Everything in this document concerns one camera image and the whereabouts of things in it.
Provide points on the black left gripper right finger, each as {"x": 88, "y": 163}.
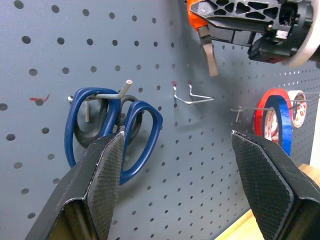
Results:
{"x": 265, "y": 180}

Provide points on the grey metal pegboard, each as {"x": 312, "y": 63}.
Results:
{"x": 200, "y": 162}

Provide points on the white red-printed tape roll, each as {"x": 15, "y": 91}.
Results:
{"x": 301, "y": 117}

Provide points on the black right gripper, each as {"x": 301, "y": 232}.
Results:
{"x": 270, "y": 50}

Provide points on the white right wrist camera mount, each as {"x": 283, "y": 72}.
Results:
{"x": 310, "y": 47}

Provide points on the bent metal peg hook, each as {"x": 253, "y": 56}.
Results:
{"x": 107, "y": 95}

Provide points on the blue tape roll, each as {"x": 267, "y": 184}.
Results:
{"x": 286, "y": 125}

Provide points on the long straight metal peg hook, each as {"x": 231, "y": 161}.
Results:
{"x": 250, "y": 108}
{"x": 312, "y": 93}

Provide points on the red tape roll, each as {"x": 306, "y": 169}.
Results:
{"x": 260, "y": 112}

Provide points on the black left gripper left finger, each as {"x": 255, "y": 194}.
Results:
{"x": 100, "y": 180}

